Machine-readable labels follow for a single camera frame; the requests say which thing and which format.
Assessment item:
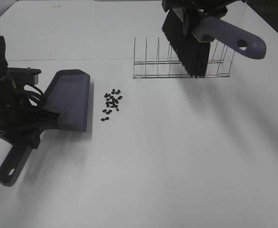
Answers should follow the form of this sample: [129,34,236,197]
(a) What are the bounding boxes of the pile of coffee beans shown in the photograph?
[100,88,123,122]

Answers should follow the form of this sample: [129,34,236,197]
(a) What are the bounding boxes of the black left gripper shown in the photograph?
[0,104,60,149]

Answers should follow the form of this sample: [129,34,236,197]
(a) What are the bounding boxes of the purple plastic dustpan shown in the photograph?
[0,69,90,187]

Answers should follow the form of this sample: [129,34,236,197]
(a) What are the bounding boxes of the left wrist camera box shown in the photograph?
[8,67,41,86]

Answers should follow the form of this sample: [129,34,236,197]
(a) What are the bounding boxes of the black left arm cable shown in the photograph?
[15,84,48,109]

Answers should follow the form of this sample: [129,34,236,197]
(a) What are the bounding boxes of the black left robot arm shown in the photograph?
[0,35,58,149]

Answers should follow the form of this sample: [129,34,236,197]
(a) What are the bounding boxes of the metal wire rack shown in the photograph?
[132,38,235,79]

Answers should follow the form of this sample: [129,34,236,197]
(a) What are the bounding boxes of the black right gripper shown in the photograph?
[162,0,236,17]

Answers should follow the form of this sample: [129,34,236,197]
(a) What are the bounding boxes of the purple brush black bristles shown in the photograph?
[162,11,267,78]

